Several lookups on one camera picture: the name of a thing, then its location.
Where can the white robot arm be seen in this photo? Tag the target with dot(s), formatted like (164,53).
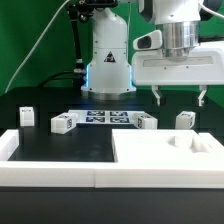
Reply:
(173,54)

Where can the apriltag base sheet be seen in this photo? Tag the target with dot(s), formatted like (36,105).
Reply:
(104,116)

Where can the white u-shaped obstacle fence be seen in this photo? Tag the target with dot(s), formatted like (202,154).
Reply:
(198,172)

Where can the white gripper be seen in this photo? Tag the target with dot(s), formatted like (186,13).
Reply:
(203,66)

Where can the white square tabletop part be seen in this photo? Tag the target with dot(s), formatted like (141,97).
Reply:
(157,146)

